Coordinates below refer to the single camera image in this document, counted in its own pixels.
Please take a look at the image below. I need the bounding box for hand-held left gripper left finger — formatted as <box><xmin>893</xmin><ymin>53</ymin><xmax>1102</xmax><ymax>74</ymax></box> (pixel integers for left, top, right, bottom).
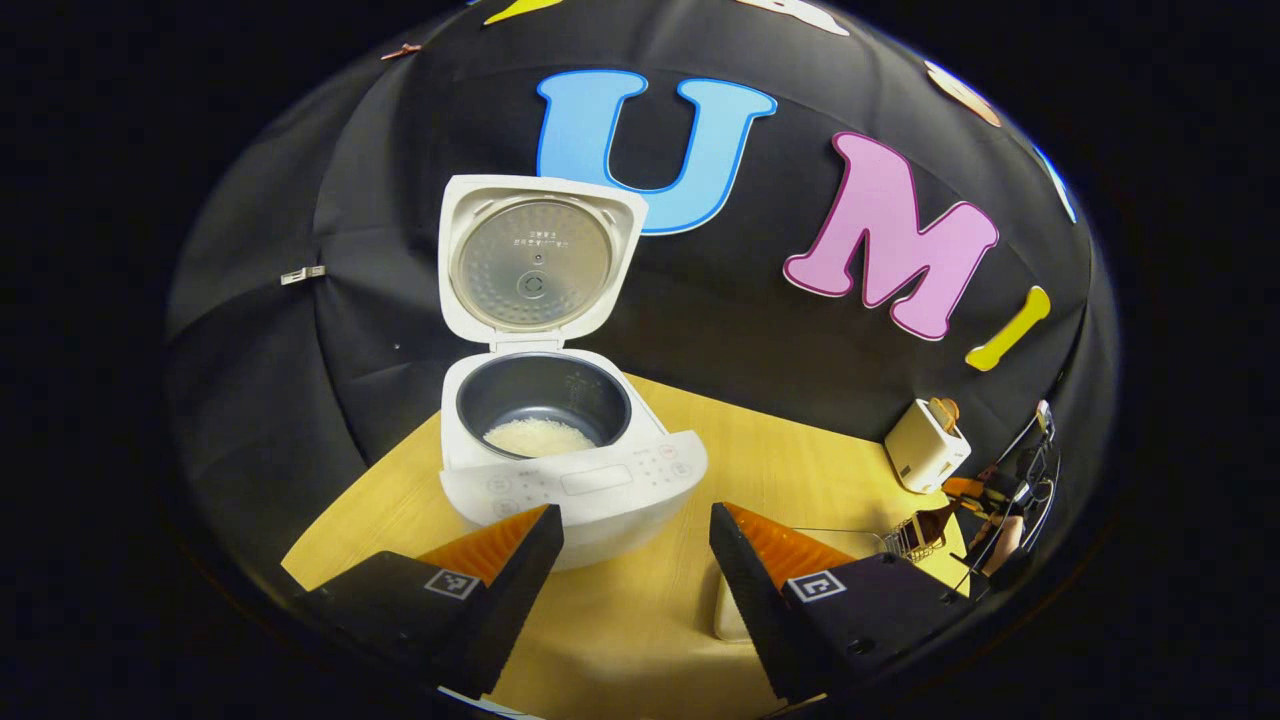
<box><xmin>300</xmin><ymin>503</ymin><xmax>566</xmax><ymax>701</ymax></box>

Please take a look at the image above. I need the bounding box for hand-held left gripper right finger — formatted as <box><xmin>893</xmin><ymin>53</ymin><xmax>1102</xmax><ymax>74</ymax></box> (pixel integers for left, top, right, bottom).
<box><xmin>708</xmin><ymin>500</ymin><xmax>986</xmax><ymax>701</ymax></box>

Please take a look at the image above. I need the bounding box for metal wire chopstick holder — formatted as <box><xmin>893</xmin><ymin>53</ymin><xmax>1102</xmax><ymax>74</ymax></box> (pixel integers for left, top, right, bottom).
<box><xmin>880</xmin><ymin>512</ymin><xmax>949</xmax><ymax>563</ymax></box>

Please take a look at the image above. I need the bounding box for white rice cooker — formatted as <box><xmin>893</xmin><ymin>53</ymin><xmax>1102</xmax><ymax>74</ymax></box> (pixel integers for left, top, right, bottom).
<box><xmin>438</xmin><ymin>174</ymin><xmax>709</xmax><ymax>571</ymax></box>

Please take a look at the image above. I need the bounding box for small white rice heap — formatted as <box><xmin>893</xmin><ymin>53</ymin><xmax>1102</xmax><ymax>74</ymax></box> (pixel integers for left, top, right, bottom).
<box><xmin>484</xmin><ymin>418</ymin><xmax>598</xmax><ymax>459</ymax></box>

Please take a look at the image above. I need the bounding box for white toaster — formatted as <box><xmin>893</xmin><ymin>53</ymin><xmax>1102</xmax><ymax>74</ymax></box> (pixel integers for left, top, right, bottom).
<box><xmin>884</xmin><ymin>398</ymin><xmax>972</xmax><ymax>495</ymax></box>

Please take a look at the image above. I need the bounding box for clear plastic tray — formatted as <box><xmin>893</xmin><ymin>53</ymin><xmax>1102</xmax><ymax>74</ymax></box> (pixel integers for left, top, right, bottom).
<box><xmin>713</xmin><ymin>527</ymin><xmax>891</xmax><ymax>643</ymax></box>

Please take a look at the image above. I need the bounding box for dark grey inner pot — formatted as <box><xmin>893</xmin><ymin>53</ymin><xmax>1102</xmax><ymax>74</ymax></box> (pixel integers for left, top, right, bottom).
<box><xmin>456</xmin><ymin>352</ymin><xmax>633</xmax><ymax>459</ymax></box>

